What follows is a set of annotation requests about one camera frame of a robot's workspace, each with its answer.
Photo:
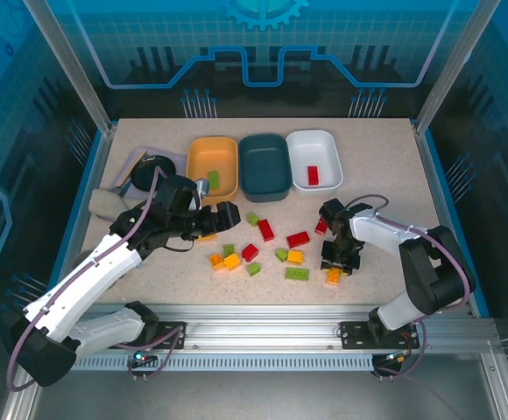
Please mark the long green lego brick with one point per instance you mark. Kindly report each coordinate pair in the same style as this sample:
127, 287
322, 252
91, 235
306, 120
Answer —
298, 274

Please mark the yellow lego brick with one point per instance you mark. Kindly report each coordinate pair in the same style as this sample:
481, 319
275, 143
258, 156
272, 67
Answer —
232, 261
295, 256
206, 238

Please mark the small green lego brick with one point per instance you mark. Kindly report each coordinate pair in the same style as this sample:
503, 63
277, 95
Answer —
281, 254
229, 249
253, 269
253, 219

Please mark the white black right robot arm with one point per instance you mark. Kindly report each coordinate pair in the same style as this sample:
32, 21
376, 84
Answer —
381, 232

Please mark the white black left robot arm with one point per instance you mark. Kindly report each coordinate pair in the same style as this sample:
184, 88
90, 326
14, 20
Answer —
83, 280

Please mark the black round bowl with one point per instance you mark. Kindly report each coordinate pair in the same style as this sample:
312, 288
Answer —
142, 177

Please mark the lavender tray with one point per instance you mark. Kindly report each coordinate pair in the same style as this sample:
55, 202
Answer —
180, 163

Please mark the wooden stick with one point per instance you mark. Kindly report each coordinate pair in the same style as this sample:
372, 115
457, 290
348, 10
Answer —
128, 173

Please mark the beige sponge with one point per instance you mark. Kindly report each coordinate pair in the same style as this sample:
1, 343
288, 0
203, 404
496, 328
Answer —
105, 203

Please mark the yellow plastic container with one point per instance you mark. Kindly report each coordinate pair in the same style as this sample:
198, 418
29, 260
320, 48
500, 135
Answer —
212, 155

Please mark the teal plastic container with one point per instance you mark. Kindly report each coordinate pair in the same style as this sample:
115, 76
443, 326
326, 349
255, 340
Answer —
263, 170

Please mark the white plastic container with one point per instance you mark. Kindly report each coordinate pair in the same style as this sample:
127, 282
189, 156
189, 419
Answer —
311, 149

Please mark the small connector board with LED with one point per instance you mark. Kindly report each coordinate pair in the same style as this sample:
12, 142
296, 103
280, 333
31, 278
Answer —
139, 359

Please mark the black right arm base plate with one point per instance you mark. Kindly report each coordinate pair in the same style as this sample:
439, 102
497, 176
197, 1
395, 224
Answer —
352, 334

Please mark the aluminium side rail blue edge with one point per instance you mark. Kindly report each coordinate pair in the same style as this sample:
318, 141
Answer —
449, 219
88, 184

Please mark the aluminium mounting rail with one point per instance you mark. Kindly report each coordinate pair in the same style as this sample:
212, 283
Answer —
258, 328

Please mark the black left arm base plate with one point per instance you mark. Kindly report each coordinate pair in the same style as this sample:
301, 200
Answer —
173, 334

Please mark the aluminium frame post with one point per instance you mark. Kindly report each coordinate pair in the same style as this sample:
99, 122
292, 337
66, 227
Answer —
73, 65
449, 65

